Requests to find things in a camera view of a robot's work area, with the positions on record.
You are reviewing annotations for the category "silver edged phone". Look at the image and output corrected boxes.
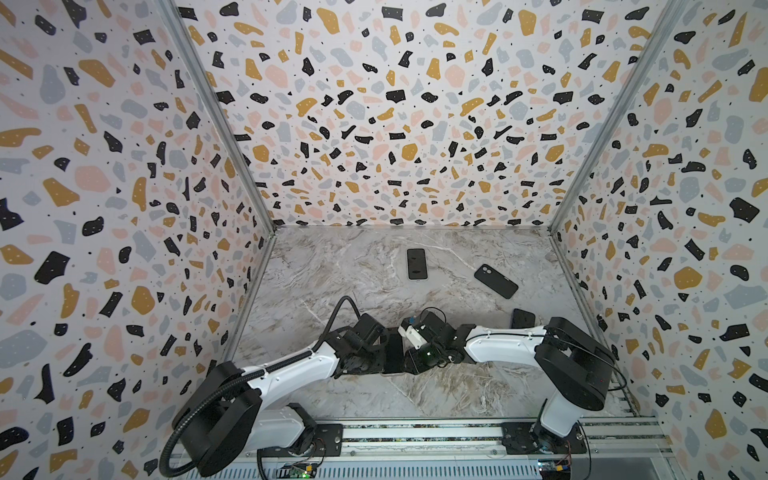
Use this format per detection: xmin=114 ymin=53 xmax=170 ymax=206
xmin=382 ymin=328 xmax=404 ymax=375

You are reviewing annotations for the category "purple edged phone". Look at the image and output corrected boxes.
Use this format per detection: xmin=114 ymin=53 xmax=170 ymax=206
xmin=406 ymin=248 xmax=428 ymax=280

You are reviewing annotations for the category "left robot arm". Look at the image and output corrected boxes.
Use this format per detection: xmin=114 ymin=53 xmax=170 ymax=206
xmin=159 ymin=314 xmax=389 ymax=478

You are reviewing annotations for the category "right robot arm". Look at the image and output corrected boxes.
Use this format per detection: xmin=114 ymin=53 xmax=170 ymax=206
xmin=398 ymin=311 xmax=616 ymax=438

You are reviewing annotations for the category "blue edged phone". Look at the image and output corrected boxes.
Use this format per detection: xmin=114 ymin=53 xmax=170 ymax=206
xmin=510 ymin=308 xmax=536 ymax=329

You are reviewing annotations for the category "black phone case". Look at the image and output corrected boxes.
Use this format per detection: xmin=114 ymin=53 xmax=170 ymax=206
xmin=474 ymin=264 xmax=519 ymax=300

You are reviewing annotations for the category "left circuit board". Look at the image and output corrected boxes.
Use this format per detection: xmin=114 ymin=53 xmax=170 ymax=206
xmin=275 ymin=462 xmax=319 ymax=479

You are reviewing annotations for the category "circuit board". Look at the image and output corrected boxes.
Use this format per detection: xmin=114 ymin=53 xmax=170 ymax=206
xmin=537 ymin=460 xmax=571 ymax=480
xmin=275 ymin=462 xmax=319 ymax=479

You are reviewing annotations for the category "right circuit board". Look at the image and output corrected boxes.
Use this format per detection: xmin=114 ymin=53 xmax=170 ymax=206
xmin=537 ymin=460 xmax=571 ymax=480

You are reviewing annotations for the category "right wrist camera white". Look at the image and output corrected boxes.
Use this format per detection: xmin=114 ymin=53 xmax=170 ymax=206
xmin=398 ymin=320 xmax=427 ymax=350

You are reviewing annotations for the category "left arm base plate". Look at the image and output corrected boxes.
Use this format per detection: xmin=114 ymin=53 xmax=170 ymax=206
xmin=260 ymin=423 xmax=344 ymax=459

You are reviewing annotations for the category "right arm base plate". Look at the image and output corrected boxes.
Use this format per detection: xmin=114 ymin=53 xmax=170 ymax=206
xmin=501 ymin=421 xmax=587 ymax=455

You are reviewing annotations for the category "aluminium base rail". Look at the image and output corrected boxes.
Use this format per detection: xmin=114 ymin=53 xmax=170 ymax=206
xmin=164 ymin=416 xmax=679 ymax=480

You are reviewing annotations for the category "black corrugated cable left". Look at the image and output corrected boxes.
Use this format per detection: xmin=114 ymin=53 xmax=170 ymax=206
xmin=158 ymin=295 xmax=362 ymax=479

